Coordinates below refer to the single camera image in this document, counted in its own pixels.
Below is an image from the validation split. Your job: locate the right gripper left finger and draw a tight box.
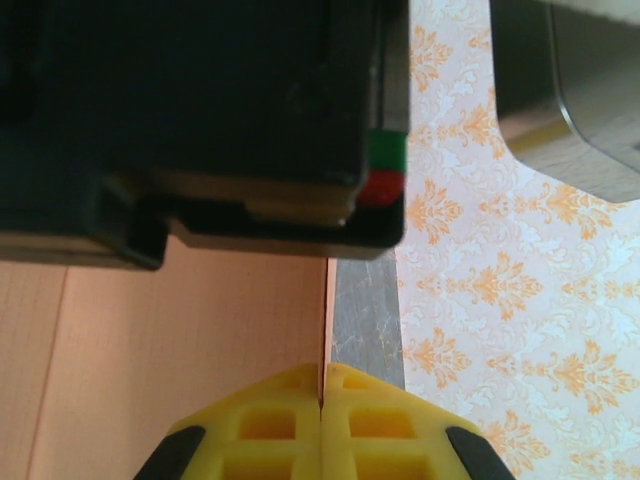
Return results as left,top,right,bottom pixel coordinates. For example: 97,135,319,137
133,362,325,480

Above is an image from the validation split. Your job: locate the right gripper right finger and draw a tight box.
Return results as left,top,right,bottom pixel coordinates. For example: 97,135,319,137
322,363,517,480

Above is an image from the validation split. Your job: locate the orange paper box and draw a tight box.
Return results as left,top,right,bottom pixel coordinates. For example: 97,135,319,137
0,233,338,480

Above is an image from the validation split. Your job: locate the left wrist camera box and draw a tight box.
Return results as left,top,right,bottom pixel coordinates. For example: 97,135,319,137
488,0,640,205

